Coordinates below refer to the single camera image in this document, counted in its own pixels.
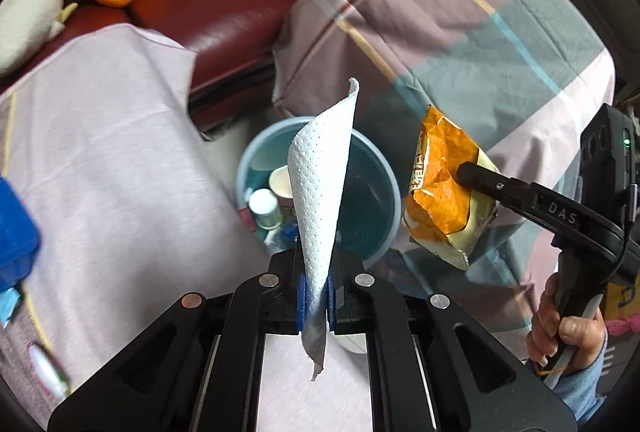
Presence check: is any pinkish grey tablecloth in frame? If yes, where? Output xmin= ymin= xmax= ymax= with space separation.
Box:
xmin=0 ymin=23 xmax=371 ymax=432

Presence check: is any small green white cup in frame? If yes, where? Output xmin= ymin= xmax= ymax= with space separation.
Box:
xmin=27 ymin=342 xmax=71 ymax=403

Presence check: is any plaid blanket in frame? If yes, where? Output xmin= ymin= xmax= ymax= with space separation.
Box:
xmin=272 ymin=0 xmax=616 ymax=338

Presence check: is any blue plastic container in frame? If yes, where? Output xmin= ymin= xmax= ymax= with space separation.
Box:
xmin=0 ymin=177 xmax=41 ymax=293

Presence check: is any white paper cup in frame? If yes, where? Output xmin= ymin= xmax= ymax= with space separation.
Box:
xmin=268 ymin=165 xmax=297 ymax=213

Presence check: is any person's right forearm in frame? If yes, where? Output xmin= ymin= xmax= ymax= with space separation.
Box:
xmin=550 ymin=332 xmax=622 ymax=428

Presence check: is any light blue packet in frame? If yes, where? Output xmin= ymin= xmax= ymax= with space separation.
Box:
xmin=0 ymin=287 xmax=23 ymax=328

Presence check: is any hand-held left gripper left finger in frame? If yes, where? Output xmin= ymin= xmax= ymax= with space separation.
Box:
xmin=47 ymin=252 xmax=306 ymax=432

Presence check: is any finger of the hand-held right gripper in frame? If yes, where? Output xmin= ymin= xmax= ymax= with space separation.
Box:
xmin=455 ymin=161 xmax=540 ymax=217

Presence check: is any white duck plush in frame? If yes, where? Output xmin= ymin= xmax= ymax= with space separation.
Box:
xmin=0 ymin=0 xmax=81 ymax=75

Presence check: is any person's right hand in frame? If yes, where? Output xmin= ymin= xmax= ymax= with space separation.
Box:
xmin=525 ymin=272 xmax=608 ymax=375

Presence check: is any white paper towel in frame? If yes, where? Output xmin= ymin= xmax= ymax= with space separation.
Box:
xmin=287 ymin=78 xmax=360 ymax=382

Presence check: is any dark red leather sofa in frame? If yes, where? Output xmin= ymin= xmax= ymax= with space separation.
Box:
xmin=0 ymin=0 xmax=346 ymax=123

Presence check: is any orange and cream snack bag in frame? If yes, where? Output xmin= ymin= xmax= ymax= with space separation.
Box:
xmin=401 ymin=104 xmax=501 ymax=271

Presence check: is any blue round waste bin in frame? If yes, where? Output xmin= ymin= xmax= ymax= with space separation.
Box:
xmin=235 ymin=116 xmax=402 ymax=263

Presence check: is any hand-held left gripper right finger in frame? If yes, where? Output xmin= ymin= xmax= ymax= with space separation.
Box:
xmin=325 ymin=252 xmax=578 ymax=432

